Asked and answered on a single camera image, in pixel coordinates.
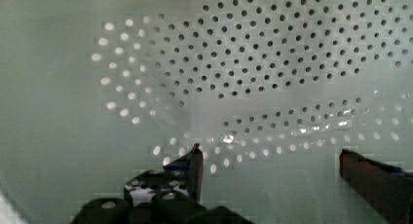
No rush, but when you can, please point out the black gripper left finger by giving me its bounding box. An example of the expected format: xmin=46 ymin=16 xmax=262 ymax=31
xmin=70 ymin=143 xmax=253 ymax=224

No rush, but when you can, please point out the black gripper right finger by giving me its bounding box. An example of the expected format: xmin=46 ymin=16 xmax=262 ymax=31
xmin=339 ymin=149 xmax=413 ymax=224

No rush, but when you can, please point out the mint green plastic strainer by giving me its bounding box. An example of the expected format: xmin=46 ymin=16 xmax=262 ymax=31
xmin=1 ymin=0 xmax=412 ymax=224

